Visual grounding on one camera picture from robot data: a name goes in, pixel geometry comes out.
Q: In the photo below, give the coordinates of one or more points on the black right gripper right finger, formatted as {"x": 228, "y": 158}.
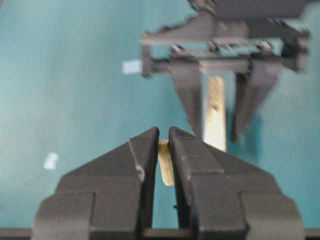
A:
{"x": 221, "y": 197}

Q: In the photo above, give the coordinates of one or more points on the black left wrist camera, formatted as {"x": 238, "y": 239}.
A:
{"x": 230, "y": 10}

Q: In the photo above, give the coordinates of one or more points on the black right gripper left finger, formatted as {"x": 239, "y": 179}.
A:
{"x": 108, "y": 198}

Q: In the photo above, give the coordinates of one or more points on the blue tape piece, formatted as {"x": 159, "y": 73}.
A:
{"x": 50, "y": 161}

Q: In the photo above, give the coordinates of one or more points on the short wooden dowel rod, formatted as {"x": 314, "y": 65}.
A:
{"x": 166, "y": 164}

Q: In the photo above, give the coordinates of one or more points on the particle board wooden plank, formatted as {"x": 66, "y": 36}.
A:
{"x": 215, "y": 133}

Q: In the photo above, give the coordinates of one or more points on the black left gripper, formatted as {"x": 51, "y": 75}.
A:
{"x": 256, "y": 50}

